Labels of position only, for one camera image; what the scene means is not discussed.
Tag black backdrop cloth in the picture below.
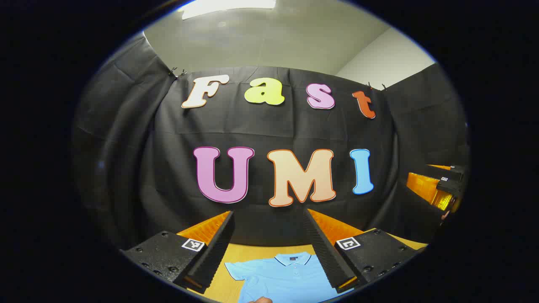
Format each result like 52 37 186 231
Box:
72 32 470 249

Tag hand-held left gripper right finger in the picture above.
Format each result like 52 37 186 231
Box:
304 208 422 294

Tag light blue polo T-shirt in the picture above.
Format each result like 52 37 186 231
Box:
224 252 354 303

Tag ceiling light panel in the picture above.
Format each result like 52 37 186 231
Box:
181 0 277 20

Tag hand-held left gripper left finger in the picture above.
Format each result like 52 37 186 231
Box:
120 210 235 294

